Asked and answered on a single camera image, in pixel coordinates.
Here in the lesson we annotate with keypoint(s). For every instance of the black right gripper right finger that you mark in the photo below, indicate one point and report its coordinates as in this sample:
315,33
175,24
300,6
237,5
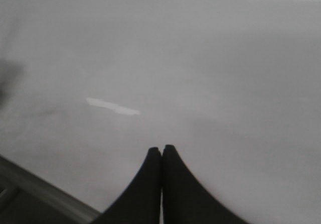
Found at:
185,200

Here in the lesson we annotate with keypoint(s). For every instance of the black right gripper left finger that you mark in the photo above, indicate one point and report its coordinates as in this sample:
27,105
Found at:
140,202

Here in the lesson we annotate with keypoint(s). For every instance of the white whiteboard with aluminium frame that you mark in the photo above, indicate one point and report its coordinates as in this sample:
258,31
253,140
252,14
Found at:
87,86

